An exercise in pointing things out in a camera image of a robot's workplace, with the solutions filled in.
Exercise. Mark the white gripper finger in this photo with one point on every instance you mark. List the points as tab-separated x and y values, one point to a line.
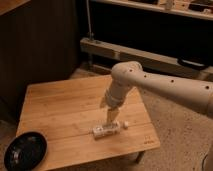
112	114

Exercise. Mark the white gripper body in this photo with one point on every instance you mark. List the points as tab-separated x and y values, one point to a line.
111	100

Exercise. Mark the white plastic bottle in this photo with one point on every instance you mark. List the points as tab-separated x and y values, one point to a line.
104	130

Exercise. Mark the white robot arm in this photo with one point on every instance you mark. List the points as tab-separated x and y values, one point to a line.
194	94

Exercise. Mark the black ceramic bowl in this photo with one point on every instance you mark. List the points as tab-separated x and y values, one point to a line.
25	152

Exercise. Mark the long wooden beam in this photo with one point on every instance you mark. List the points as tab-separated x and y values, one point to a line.
147	59

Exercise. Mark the light wooden table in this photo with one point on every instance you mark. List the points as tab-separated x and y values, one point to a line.
65	113

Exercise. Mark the black flat object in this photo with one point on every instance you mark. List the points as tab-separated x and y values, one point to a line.
192	65

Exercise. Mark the metal pole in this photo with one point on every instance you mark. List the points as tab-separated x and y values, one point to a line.
90	33

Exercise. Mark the wooden shelf with items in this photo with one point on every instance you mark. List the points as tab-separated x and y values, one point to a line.
176	7

